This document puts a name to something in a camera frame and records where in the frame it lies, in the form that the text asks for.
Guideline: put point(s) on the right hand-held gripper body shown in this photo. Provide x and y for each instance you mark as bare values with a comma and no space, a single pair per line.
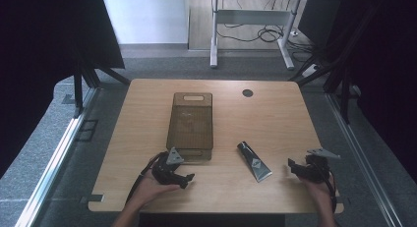
314,164

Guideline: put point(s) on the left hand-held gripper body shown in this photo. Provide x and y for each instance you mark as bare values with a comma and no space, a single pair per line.
165,168

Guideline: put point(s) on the black and silver tube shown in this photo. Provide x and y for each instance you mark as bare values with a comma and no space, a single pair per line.
254,161

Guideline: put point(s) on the brown transparent plastic basket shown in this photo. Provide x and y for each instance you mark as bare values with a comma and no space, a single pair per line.
191,125

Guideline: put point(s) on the person's left hand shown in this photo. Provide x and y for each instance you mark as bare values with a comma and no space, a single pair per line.
151,187

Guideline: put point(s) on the person's right hand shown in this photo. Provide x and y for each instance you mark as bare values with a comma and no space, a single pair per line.
319,191

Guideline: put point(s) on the black metal stand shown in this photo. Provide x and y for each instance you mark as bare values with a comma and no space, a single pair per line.
83,86
334,73

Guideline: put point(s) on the dark curtain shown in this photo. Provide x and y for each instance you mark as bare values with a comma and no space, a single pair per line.
49,66
383,73

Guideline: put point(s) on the aluminium rail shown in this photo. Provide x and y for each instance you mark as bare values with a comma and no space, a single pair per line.
54,163
360,161

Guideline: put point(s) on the white metal desk frame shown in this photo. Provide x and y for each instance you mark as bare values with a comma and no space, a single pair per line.
250,27

